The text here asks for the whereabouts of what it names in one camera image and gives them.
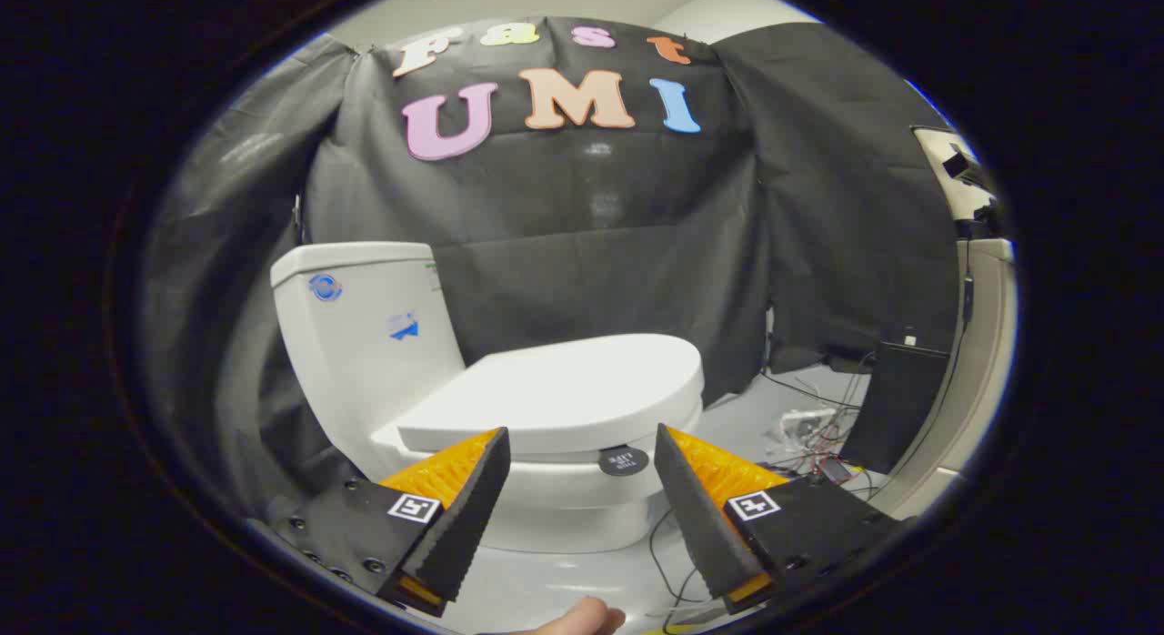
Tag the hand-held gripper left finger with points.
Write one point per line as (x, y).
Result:
(468, 517)

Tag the white toilet seat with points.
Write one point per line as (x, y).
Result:
(555, 458)

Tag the black box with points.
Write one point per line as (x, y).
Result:
(896, 408)

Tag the white toilet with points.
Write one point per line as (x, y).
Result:
(364, 362)

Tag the white toilet lid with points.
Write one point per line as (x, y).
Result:
(564, 389)

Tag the small black device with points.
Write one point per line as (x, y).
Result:
(833, 471)

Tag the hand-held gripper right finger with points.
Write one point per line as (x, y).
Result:
(700, 517)

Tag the black backdrop cloth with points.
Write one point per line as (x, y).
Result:
(591, 235)

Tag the black mounted device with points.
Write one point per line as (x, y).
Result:
(957, 165)

